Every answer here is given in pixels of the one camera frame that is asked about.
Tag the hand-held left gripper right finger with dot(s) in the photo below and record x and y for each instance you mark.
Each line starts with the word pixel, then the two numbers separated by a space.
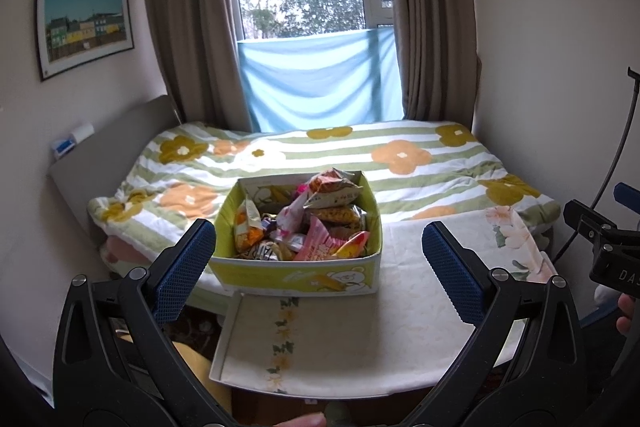
pixel 452 272

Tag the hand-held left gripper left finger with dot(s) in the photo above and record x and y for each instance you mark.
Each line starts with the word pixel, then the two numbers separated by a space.
pixel 185 272

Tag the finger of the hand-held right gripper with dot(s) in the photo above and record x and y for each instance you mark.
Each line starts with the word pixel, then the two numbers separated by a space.
pixel 585 219
pixel 627 194

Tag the green yellow cardboard box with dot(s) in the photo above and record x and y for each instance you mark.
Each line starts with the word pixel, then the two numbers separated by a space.
pixel 260 277

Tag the orange white cake packet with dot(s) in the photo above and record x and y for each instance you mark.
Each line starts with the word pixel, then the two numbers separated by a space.
pixel 247 227

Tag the brown white snack packet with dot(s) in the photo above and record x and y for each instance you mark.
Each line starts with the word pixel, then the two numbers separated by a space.
pixel 265 252

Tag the orange yellow snack packet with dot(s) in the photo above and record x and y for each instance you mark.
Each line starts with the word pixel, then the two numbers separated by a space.
pixel 352 244

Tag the white pink snack packet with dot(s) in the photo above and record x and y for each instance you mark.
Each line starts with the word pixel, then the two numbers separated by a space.
pixel 295 217

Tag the yellow brown snack packet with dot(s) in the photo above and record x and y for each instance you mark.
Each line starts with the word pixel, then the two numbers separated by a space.
pixel 340 214

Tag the person's right hand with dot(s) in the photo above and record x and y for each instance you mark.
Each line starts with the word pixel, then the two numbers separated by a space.
pixel 629 314

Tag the person's left hand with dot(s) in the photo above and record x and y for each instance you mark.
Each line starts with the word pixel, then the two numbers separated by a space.
pixel 300 420

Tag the black stand rod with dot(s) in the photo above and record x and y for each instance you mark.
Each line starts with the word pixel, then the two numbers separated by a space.
pixel 620 157

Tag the white cloth bundle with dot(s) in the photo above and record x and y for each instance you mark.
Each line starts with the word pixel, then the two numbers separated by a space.
pixel 602 299

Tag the dark patterned rug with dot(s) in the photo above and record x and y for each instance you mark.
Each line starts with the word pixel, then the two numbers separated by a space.
pixel 195 327

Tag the pink bed sheet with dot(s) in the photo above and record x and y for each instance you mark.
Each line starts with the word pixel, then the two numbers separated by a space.
pixel 125 252

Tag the cream floral tablecloth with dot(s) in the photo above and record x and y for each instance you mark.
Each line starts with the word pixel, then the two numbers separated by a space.
pixel 400 337

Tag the grey headboard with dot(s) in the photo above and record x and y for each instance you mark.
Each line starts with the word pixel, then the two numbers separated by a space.
pixel 105 147

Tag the floral striped blanket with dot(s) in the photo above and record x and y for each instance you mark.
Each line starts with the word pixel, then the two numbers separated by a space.
pixel 310 152

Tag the blue white small box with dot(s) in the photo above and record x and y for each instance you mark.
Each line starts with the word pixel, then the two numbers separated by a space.
pixel 62 147

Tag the light blue cloth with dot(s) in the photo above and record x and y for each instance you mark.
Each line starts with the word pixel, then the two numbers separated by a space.
pixel 320 82

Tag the brown curtain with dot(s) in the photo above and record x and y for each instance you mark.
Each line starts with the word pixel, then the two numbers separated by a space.
pixel 195 17
pixel 435 17

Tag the framed houses picture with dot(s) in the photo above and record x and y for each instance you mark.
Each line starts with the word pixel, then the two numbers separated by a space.
pixel 85 29

